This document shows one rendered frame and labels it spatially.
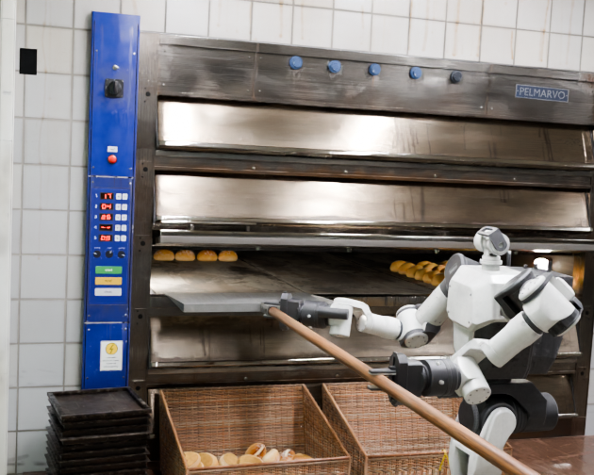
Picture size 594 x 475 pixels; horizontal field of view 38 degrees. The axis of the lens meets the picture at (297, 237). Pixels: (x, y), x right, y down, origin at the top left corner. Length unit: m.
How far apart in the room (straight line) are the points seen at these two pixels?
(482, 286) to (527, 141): 1.28
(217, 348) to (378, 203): 0.82
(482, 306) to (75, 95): 1.52
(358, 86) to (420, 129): 0.30
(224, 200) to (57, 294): 0.67
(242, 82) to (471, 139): 0.94
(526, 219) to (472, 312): 1.21
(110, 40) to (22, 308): 0.96
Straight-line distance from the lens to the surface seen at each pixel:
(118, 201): 3.06
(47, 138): 3.07
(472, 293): 2.48
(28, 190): 3.07
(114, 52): 3.07
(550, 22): 3.71
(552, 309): 2.08
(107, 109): 3.05
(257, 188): 3.20
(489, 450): 1.62
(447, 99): 3.48
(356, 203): 3.31
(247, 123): 3.17
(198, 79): 3.15
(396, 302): 3.42
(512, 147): 3.59
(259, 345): 3.26
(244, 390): 3.24
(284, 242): 3.07
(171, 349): 3.19
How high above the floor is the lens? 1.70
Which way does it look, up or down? 5 degrees down
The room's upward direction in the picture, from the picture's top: 3 degrees clockwise
